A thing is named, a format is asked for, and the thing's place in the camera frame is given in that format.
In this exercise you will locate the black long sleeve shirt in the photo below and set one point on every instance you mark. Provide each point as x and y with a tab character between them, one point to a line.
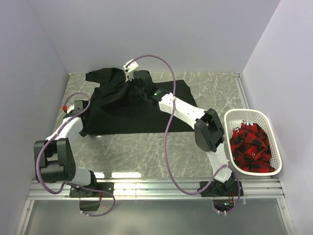
115	108

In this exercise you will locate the red black plaid shirt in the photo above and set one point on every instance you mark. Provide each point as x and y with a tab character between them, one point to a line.
250	148

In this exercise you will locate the white plastic laundry basket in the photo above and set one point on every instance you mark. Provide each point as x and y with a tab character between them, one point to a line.
233	119

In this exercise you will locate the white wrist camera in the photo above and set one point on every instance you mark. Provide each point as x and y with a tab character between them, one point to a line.
67	109
129	68

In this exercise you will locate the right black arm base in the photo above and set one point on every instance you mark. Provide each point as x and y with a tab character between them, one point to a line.
217	189

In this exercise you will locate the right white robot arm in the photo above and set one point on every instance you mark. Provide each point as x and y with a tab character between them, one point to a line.
208	129

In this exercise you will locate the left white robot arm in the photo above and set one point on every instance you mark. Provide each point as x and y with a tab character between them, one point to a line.
54	160

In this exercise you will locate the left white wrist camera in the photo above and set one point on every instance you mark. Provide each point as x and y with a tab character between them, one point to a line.
67	109

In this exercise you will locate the aluminium mounting rail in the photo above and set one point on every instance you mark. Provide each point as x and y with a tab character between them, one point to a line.
164	189

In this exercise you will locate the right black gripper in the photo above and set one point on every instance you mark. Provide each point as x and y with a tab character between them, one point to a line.
133	81

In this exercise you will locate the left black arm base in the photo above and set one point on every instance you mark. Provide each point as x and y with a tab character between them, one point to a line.
103	186

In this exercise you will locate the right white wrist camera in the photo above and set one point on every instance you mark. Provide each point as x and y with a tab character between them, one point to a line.
129	68

